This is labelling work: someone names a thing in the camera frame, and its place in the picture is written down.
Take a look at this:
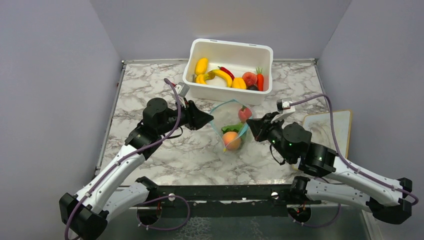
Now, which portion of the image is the green lettuce head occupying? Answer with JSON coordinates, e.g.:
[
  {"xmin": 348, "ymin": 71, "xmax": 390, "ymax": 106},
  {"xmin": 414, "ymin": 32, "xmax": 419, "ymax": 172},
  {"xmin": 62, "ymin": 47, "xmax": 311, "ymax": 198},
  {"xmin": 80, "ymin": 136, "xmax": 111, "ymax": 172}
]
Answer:
[{"xmin": 221, "ymin": 122, "xmax": 247, "ymax": 140}]

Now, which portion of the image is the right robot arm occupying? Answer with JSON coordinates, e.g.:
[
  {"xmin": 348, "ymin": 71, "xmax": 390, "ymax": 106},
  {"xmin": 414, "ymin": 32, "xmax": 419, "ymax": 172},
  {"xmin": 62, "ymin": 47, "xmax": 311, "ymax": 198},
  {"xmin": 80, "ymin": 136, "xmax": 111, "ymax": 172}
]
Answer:
[{"xmin": 246, "ymin": 112, "xmax": 413, "ymax": 225}]

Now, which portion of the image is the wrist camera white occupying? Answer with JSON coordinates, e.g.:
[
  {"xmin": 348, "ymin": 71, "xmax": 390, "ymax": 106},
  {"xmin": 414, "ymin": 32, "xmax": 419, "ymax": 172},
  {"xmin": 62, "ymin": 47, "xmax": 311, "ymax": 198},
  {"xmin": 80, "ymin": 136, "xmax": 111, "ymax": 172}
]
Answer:
[
  {"xmin": 271, "ymin": 97, "xmax": 296, "ymax": 124},
  {"xmin": 175, "ymin": 82, "xmax": 190, "ymax": 98}
]

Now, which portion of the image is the orange carrot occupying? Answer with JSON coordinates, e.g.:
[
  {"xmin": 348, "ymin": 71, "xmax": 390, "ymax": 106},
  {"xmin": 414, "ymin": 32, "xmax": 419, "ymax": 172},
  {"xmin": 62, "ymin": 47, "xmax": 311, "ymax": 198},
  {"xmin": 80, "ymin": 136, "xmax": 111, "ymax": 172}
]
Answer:
[{"xmin": 255, "ymin": 67, "xmax": 264, "ymax": 92}]

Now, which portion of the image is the dark purple plum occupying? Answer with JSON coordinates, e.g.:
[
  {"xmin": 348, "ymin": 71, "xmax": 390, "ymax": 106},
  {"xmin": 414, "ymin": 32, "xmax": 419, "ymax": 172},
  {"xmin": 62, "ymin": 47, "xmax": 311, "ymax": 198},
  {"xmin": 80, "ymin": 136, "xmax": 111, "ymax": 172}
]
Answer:
[{"xmin": 247, "ymin": 85, "xmax": 259, "ymax": 91}]

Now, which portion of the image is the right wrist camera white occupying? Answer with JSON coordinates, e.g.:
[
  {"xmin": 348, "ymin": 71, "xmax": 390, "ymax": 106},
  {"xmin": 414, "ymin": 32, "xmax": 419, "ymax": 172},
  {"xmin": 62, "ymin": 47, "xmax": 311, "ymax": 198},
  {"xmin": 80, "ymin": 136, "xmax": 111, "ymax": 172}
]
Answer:
[{"xmin": 271, "ymin": 97, "xmax": 296, "ymax": 124}]

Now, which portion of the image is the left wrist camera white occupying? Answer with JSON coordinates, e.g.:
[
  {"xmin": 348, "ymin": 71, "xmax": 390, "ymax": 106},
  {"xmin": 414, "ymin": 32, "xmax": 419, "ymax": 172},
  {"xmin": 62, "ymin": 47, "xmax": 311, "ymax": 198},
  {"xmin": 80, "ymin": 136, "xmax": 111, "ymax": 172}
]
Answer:
[{"xmin": 175, "ymin": 82, "xmax": 190, "ymax": 98}]

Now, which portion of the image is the clear zip top bag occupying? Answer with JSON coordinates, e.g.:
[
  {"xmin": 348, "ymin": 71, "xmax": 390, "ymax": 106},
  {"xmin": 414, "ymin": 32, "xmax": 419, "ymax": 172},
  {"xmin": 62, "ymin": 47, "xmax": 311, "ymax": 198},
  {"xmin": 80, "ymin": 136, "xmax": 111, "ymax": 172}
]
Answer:
[{"xmin": 209, "ymin": 99, "xmax": 255, "ymax": 152}]

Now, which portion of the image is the yellow pepper left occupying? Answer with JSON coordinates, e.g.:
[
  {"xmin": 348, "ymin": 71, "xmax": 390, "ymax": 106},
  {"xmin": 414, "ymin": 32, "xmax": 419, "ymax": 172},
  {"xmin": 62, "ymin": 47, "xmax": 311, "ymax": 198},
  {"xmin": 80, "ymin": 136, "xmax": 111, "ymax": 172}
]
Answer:
[{"xmin": 195, "ymin": 71, "xmax": 216, "ymax": 85}]

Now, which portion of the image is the yellow banana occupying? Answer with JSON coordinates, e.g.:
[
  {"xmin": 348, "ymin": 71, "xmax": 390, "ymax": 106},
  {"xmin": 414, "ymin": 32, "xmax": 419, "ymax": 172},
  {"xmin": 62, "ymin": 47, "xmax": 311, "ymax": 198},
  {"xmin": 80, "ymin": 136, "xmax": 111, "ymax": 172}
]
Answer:
[{"xmin": 207, "ymin": 69, "xmax": 233, "ymax": 88}]

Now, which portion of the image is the white plastic bin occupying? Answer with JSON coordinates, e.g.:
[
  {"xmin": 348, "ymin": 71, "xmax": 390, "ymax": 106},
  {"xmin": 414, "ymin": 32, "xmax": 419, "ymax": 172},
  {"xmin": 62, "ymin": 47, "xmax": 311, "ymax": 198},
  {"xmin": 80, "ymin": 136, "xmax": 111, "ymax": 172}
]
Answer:
[{"xmin": 182, "ymin": 38, "xmax": 274, "ymax": 105}]

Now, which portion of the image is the white board wooden frame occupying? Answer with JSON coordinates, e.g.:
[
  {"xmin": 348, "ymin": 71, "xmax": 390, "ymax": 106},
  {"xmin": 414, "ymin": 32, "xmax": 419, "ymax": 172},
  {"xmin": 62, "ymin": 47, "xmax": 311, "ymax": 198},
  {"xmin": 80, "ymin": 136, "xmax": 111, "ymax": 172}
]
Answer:
[{"xmin": 302, "ymin": 109, "xmax": 353, "ymax": 158}]

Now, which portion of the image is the yellow squash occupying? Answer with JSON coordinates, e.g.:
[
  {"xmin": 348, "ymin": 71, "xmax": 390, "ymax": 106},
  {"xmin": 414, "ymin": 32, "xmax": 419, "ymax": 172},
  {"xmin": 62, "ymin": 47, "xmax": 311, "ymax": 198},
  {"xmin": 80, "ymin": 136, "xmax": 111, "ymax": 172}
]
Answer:
[{"xmin": 194, "ymin": 58, "xmax": 209, "ymax": 76}]

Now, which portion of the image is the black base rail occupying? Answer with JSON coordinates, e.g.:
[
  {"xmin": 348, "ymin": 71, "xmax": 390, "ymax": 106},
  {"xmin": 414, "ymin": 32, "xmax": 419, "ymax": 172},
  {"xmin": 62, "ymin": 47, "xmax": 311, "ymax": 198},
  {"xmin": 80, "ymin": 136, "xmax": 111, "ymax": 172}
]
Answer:
[{"xmin": 136, "ymin": 176, "xmax": 321, "ymax": 219}]

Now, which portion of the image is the peach orange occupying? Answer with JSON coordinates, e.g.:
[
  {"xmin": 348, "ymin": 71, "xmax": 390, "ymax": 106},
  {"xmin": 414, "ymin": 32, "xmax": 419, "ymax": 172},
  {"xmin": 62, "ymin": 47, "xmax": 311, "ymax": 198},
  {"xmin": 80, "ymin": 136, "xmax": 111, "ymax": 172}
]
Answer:
[{"xmin": 222, "ymin": 131, "xmax": 242, "ymax": 151}]

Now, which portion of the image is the yellow pepper front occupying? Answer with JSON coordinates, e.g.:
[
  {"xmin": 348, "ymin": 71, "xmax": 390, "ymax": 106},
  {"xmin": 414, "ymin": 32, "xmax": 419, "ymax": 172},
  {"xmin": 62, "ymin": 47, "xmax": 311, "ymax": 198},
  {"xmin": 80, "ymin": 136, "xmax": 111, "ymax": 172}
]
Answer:
[{"xmin": 231, "ymin": 77, "xmax": 247, "ymax": 90}]

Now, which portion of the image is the red chili pepper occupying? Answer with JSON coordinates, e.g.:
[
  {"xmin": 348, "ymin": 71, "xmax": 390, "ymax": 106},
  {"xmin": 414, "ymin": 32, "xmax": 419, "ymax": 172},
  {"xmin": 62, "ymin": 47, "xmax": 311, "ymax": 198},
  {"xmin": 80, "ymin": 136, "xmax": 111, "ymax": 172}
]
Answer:
[{"xmin": 218, "ymin": 66, "xmax": 235, "ymax": 80}]

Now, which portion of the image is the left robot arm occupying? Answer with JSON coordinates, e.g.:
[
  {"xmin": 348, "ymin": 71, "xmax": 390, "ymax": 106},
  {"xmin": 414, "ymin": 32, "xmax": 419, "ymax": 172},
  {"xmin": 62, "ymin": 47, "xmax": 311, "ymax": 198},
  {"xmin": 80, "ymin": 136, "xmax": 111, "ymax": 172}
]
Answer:
[{"xmin": 59, "ymin": 97, "xmax": 214, "ymax": 240}]

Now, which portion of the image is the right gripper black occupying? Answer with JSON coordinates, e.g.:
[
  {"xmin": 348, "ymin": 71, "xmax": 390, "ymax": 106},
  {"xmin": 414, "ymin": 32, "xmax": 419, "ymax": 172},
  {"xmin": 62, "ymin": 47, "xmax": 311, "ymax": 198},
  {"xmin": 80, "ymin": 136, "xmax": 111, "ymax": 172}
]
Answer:
[{"xmin": 247, "ymin": 111, "xmax": 294, "ymax": 163}]

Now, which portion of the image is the yellow pepper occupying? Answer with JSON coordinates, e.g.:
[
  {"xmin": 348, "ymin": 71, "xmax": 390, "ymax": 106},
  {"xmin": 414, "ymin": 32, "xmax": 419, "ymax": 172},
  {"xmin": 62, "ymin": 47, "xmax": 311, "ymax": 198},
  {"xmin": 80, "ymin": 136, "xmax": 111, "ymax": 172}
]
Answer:
[
  {"xmin": 195, "ymin": 71, "xmax": 216, "ymax": 85},
  {"xmin": 231, "ymin": 77, "xmax": 247, "ymax": 90}
]

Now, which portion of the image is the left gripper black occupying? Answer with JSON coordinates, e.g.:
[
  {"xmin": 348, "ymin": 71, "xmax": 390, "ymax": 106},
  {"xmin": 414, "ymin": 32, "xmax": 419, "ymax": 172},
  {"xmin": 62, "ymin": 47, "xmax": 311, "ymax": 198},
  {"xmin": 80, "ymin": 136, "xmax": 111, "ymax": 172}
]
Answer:
[{"xmin": 157, "ymin": 97, "xmax": 214, "ymax": 136}]

